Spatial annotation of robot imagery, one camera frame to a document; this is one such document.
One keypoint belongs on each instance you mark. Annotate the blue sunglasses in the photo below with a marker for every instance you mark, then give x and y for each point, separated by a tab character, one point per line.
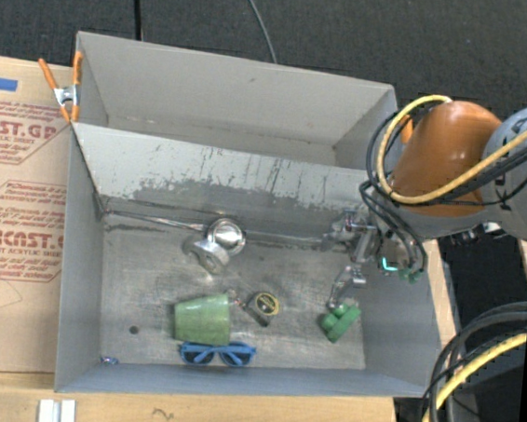
194	353

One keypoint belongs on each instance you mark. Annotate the black and yellow tape measure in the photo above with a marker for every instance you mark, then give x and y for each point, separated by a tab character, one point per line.
265	305

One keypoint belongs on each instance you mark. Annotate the silver metal cup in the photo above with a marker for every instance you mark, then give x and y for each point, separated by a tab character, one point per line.
223	238

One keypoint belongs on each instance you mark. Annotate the green plastic cup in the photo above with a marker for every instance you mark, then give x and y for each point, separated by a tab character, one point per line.
203	318

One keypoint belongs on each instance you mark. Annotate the grey metal bin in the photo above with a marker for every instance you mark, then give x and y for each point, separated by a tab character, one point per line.
153	283

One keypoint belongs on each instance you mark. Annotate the green toy block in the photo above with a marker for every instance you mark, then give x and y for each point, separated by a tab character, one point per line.
339	323

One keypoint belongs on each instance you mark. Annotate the brown cardboard board red print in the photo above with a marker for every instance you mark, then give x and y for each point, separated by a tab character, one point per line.
8	319

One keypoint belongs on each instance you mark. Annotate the black cylinder on white bracket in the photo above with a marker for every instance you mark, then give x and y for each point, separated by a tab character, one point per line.
469	236

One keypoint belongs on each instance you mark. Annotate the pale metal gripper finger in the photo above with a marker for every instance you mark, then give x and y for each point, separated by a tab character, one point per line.
342	286
343	232

